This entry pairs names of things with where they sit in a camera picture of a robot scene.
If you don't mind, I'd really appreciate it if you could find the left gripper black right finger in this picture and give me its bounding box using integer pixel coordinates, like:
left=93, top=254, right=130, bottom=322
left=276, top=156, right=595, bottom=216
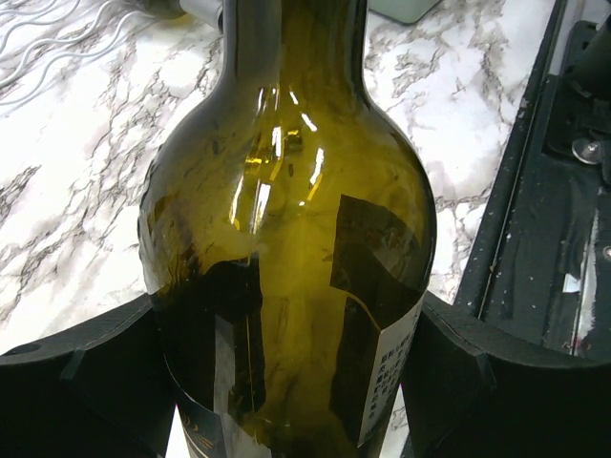
left=401, top=293, right=610, bottom=457

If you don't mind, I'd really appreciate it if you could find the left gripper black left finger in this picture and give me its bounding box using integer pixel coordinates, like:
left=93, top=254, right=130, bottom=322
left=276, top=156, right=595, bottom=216
left=1, top=295, right=175, bottom=457

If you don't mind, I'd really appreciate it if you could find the green bottle silver neck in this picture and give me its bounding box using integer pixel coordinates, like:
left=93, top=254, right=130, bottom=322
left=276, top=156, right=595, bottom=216
left=124, top=0, right=223, bottom=32

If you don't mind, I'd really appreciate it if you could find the clear plastic storage box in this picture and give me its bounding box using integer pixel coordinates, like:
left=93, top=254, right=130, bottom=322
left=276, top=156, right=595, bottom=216
left=369, top=0, right=439, bottom=24

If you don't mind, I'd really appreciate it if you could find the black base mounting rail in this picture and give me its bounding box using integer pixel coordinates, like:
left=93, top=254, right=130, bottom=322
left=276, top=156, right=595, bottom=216
left=454, top=1, right=610, bottom=363

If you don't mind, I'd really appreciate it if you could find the white wire wine rack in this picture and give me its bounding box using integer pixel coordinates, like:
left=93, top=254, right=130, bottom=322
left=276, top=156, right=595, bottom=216
left=1, top=1, right=176, bottom=108

